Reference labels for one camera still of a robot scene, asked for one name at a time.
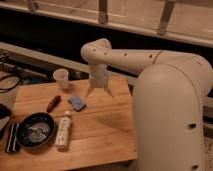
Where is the blue sponge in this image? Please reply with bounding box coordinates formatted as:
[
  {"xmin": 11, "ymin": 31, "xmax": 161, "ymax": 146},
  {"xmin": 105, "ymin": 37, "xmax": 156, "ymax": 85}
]
[{"xmin": 68, "ymin": 96, "xmax": 86, "ymax": 112}]

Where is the black striped rectangular object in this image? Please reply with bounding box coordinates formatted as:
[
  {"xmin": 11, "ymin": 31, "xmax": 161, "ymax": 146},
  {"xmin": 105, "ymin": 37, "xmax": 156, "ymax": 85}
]
[{"xmin": 5, "ymin": 123, "xmax": 20, "ymax": 154}]

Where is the black object at left edge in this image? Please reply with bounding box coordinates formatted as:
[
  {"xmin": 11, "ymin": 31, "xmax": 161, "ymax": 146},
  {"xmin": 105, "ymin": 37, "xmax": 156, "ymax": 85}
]
[{"xmin": 0, "ymin": 103, "xmax": 11, "ymax": 140}]

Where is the metal bracket middle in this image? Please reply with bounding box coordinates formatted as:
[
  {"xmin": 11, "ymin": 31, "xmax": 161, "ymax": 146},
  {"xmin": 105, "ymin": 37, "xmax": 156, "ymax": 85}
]
[{"xmin": 98, "ymin": 0, "xmax": 108, "ymax": 24}]

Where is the black cable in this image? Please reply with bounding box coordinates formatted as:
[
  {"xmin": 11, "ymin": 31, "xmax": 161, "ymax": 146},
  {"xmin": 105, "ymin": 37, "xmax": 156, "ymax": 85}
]
[{"xmin": 0, "ymin": 73, "xmax": 24, "ymax": 94}]

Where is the white plastic bottle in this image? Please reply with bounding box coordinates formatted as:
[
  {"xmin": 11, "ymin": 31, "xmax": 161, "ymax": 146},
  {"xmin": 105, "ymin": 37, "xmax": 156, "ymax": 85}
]
[{"xmin": 55, "ymin": 111, "xmax": 72, "ymax": 150}]

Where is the red brown sausage toy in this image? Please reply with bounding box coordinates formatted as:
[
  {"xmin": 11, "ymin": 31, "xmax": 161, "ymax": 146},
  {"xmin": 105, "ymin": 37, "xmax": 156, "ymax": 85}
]
[{"xmin": 46, "ymin": 95, "xmax": 61, "ymax": 113}]

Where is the wooden cutting board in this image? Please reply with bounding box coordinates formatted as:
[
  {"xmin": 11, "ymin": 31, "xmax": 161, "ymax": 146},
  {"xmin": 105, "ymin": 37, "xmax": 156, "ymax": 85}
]
[{"xmin": 0, "ymin": 76, "xmax": 136, "ymax": 171}]

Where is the metal bracket right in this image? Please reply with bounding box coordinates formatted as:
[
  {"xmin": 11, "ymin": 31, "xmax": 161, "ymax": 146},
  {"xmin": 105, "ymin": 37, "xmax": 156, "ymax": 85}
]
[{"xmin": 157, "ymin": 0, "xmax": 176, "ymax": 35}]

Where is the dark ceramic bowl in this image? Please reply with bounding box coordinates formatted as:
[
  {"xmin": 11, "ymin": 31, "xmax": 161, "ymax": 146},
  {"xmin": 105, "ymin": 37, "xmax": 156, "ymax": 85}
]
[{"xmin": 16, "ymin": 112, "xmax": 56, "ymax": 148}]

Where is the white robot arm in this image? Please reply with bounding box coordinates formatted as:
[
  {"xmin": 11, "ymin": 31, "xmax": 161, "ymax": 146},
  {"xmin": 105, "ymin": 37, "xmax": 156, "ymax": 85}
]
[{"xmin": 81, "ymin": 38, "xmax": 213, "ymax": 171}]

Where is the metal bracket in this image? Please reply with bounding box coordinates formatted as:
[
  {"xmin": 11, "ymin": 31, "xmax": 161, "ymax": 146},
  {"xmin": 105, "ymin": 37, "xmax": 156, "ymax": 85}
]
[
  {"xmin": 98, "ymin": 0, "xmax": 108, "ymax": 24},
  {"xmin": 157, "ymin": 0, "xmax": 176, "ymax": 35},
  {"xmin": 26, "ymin": 0, "xmax": 39, "ymax": 11}
]

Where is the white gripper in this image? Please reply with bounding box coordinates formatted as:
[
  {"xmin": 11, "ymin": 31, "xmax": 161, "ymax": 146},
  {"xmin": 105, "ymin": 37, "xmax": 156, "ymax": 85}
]
[{"xmin": 85, "ymin": 64, "xmax": 114, "ymax": 98}]

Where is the metal bracket left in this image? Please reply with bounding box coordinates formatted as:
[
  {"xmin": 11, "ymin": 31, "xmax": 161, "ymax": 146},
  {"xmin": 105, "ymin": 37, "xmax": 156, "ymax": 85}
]
[{"xmin": 26, "ymin": 0, "xmax": 39, "ymax": 11}]

